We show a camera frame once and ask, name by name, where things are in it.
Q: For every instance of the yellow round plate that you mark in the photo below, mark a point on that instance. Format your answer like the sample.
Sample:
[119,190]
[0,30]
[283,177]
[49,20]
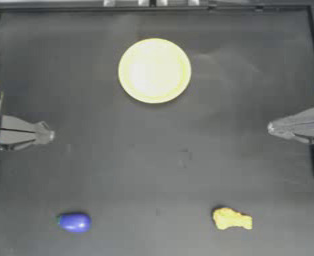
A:
[153,70]

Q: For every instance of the black metal table frame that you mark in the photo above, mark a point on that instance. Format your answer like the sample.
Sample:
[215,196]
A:
[73,8]

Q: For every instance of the yellow toy chicken nugget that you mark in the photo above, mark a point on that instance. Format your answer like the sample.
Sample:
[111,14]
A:
[231,220]

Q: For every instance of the purple toy eggplant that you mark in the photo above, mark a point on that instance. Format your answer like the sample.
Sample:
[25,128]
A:
[76,222]

